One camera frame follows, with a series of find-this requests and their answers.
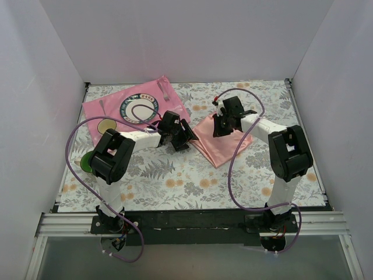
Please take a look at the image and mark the salmon pink satin napkin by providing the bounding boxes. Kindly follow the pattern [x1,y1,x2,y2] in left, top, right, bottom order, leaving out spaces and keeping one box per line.
[191,115,244,168]

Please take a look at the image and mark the silver fork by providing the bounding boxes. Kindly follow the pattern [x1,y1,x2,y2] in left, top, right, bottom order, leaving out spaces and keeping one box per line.
[157,81,170,102]

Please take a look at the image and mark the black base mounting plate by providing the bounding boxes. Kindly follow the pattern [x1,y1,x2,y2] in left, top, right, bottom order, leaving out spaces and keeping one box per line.
[90,209,298,251]

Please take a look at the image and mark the pink floral placemat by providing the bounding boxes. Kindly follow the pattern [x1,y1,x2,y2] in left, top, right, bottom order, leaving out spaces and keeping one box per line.
[82,75,192,146]

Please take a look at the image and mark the silver spoon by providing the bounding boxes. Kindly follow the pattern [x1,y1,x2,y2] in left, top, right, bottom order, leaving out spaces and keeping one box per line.
[99,100,111,121]

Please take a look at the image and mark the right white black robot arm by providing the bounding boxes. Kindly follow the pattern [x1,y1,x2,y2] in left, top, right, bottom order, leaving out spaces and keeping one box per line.
[212,96,313,232]

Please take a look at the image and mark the green interior floral mug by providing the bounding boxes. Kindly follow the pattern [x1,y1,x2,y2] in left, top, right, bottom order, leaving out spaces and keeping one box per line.
[74,151,93,173]

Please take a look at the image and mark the white plate dark rim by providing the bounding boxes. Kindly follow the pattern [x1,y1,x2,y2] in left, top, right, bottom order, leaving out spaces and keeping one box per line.
[119,93,159,124]

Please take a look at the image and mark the cream enamel mug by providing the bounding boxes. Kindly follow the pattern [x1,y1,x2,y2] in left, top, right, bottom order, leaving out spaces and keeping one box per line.
[97,118,117,134]

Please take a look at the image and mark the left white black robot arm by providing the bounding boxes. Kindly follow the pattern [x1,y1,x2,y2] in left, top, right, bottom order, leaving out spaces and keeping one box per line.
[88,111,198,233]

